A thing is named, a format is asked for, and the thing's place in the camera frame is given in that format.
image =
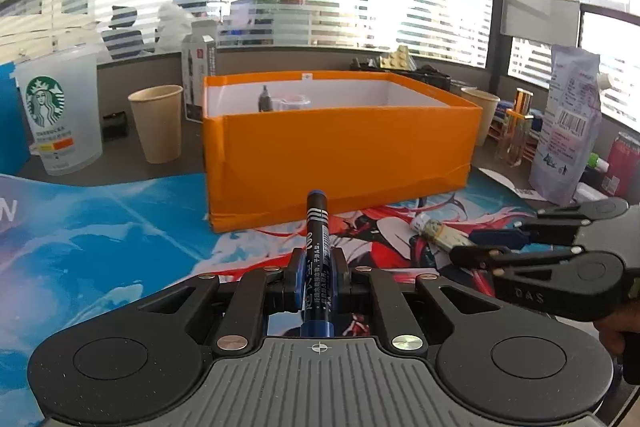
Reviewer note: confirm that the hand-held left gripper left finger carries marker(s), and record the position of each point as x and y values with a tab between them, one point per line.
296	279

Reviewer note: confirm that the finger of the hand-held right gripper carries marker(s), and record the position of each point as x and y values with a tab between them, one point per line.
500	238
480	256

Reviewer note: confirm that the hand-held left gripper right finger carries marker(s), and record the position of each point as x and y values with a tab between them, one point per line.
339	277

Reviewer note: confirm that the small olive patterned tube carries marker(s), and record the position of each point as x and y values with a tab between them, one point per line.
440	232

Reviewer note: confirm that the blue marker pen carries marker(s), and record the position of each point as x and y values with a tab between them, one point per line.
316	227

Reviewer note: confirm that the orange cardboard box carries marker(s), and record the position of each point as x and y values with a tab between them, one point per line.
340	152

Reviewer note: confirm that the person's right hand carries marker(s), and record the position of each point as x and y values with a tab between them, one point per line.
615	332

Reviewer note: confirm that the white paper card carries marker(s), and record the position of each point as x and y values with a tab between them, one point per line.
500	179

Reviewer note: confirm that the glass perfume bottle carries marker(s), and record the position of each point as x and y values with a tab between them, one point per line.
515	137

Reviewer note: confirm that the wooden desk rack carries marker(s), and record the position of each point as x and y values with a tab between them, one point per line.
500	127

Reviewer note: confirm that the white purple pouch bag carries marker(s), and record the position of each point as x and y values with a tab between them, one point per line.
565	142

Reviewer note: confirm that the small green-capped bottle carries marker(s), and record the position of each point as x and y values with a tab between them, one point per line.
597	162

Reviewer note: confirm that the brown paper cup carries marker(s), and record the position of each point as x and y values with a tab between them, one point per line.
485	117
157	127

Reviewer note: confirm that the pink bottle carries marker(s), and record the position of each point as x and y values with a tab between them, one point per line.
625	162

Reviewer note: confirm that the printed desk mat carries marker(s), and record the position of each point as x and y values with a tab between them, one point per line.
100	247

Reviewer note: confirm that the yellow building block plate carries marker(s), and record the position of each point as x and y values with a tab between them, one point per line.
397	58

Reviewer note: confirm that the grey partition panel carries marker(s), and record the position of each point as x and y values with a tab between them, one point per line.
540	17

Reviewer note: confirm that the tall clear-window carton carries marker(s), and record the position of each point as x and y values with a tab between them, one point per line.
192	72

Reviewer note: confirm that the frosted cup with green logo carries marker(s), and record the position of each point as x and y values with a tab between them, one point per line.
65	117

